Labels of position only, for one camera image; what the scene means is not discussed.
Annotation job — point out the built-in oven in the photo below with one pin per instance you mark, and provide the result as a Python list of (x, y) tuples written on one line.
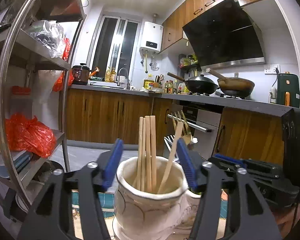
[(205, 120)]

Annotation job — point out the dark red pressure cooker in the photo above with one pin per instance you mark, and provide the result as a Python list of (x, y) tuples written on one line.
[(80, 75)]

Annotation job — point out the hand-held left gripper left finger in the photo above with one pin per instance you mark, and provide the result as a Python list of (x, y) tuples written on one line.
[(112, 165)]

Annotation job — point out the metal faucet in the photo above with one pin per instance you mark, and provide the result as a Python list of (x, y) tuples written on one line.
[(125, 78)]

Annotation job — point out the silver fork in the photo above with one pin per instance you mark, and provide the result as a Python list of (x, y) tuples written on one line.
[(170, 147)]

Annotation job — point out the gold fork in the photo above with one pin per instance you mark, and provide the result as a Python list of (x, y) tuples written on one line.
[(180, 120)]

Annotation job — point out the wooden lower cabinets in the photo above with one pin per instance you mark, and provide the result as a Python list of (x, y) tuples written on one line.
[(102, 112)]

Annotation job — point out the clear plastic bag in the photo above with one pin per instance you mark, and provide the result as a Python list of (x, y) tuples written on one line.
[(48, 36)]

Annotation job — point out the black range hood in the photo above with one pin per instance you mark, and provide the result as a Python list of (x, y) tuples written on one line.
[(222, 37)]

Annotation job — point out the large red plastic bag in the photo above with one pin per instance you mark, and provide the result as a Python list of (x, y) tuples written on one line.
[(25, 135)]

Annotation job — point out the large white ceramic utensil holder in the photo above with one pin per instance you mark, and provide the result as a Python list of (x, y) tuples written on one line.
[(145, 215)]

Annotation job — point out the wall outlet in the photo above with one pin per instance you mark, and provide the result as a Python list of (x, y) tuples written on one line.
[(272, 69)]

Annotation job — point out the yellow oil bottle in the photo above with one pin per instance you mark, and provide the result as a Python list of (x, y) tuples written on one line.
[(148, 82)]

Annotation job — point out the person's right forearm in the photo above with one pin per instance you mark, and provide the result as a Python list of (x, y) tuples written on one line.
[(285, 217)]

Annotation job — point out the row of seasoning bottles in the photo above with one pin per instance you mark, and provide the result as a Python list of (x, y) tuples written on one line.
[(173, 87)]

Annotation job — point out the window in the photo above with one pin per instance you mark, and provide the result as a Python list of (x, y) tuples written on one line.
[(115, 47)]

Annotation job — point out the brown frying pan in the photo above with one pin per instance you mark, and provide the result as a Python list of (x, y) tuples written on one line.
[(236, 86)]

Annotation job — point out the white water heater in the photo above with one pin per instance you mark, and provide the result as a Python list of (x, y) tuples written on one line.
[(151, 36)]

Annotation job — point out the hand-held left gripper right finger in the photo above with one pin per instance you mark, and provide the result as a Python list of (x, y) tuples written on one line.
[(187, 165)]

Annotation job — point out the white bowl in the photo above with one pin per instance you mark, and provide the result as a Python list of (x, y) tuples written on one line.
[(30, 195)]

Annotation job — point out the grey kitchen counter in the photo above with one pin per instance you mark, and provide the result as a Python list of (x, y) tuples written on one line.
[(240, 103)]

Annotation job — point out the black wok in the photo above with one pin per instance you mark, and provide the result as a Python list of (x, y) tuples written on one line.
[(201, 85)]

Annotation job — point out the small white ceramic utensil holder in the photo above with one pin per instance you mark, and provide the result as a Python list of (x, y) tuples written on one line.
[(190, 205)]

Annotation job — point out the wall spice rack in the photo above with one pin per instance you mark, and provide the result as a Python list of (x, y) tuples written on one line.
[(190, 62)]

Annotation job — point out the small red plastic bag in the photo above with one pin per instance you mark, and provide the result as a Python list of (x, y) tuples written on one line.
[(66, 55)]

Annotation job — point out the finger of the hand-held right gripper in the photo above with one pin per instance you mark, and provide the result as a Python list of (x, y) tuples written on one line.
[(260, 167)]

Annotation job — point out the green air fryer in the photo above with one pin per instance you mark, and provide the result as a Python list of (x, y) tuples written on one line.
[(287, 90)]

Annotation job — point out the metal shelf rack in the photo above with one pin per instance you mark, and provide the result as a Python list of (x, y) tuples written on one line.
[(5, 80)]

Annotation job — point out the printed teal tablecloth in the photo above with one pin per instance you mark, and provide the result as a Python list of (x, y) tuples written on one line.
[(105, 202)]

